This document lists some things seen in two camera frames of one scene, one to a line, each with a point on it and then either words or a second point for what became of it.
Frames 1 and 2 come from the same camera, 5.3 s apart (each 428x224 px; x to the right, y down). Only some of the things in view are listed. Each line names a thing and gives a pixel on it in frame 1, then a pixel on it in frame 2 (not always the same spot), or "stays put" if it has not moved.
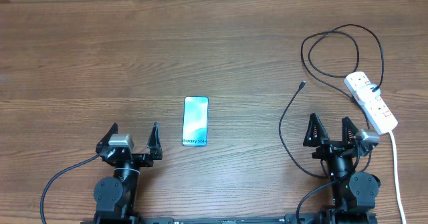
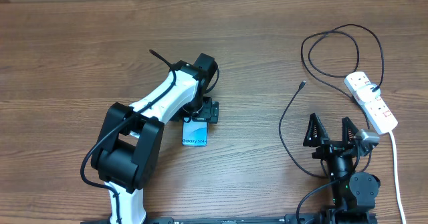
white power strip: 380,120 stays put
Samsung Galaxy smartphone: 195,121 stays put
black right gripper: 327,147 stays put
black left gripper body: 140,160 → 207,112
